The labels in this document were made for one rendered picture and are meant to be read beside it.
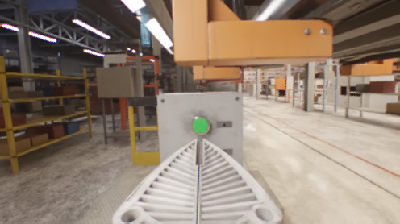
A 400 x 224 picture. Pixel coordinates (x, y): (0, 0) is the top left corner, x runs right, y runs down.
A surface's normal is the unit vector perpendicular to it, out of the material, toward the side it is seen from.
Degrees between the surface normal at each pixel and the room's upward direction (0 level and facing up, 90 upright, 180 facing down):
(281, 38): 90
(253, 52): 90
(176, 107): 90
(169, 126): 90
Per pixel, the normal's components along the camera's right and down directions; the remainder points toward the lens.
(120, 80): -0.01, 0.08
